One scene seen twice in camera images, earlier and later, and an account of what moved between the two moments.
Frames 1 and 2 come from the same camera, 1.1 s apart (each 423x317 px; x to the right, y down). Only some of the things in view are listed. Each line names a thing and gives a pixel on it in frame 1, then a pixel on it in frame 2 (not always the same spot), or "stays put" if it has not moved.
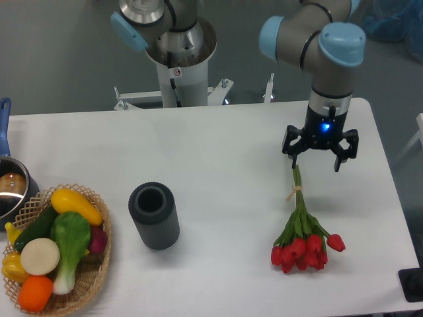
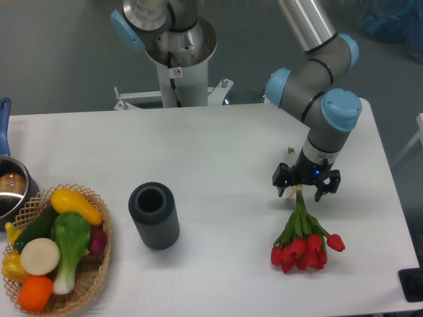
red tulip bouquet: (301, 243) stays put
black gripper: (322, 131) -> (307, 171)
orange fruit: (35, 293) stays put
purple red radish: (98, 239) stays put
